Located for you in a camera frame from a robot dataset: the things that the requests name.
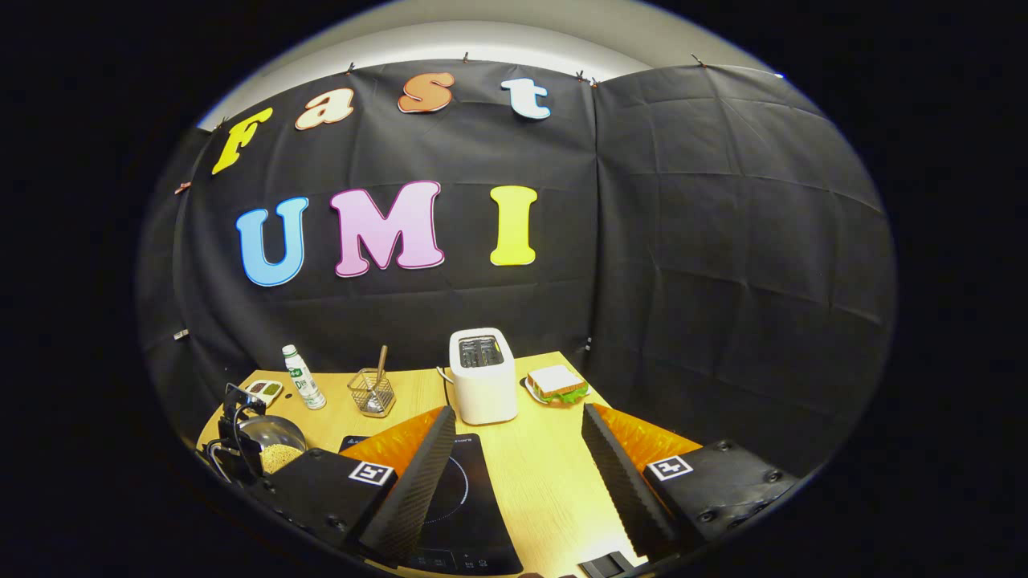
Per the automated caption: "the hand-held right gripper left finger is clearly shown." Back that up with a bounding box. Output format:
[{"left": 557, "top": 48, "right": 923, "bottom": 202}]
[{"left": 263, "top": 405, "right": 458, "bottom": 564}]

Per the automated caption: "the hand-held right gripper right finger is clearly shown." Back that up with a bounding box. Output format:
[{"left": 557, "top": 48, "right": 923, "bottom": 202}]
[{"left": 581, "top": 403, "right": 801, "bottom": 561}]

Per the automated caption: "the stainless steel pot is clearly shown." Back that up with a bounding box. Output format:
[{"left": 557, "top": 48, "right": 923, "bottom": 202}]
[{"left": 237, "top": 415, "right": 308, "bottom": 474}]

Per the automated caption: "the black induction cooktop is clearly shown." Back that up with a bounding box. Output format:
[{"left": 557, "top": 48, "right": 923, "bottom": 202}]
[{"left": 339, "top": 433, "right": 524, "bottom": 577}]

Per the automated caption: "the pile of yellow soybeans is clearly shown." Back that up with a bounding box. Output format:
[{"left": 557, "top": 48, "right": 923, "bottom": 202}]
[{"left": 259, "top": 444, "right": 304, "bottom": 474}]

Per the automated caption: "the white drink bottle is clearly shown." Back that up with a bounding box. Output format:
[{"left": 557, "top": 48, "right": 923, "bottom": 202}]
[{"left": 282, "top": 345, "right": 328, "bottom": 411}]

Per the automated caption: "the sandwich with lettuce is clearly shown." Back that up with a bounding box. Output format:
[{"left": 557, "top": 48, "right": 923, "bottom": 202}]
[{"left": 528, "top": 365, "right": 589, "bottom": 405}]

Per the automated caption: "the white toaster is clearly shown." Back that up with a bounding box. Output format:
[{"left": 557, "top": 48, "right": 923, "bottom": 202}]
[{"left": 448, "top": 328, "right": 519, "bottom": 425}]

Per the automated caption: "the small white plate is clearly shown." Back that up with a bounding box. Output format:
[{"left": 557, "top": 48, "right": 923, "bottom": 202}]
[{"left": 520, "top": 377, "right": 591, "bottom": 406}]

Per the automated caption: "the wire utensil holder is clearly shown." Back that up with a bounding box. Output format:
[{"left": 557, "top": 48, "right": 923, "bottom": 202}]
[{"left": 348, "top": 368, "right": 397, "bottom": 418}]

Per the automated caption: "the wooden handled spoon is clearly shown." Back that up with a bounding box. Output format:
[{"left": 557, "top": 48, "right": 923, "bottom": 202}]
[{"left": 365, "top": 345, "right": 389, "bottom": 414}]

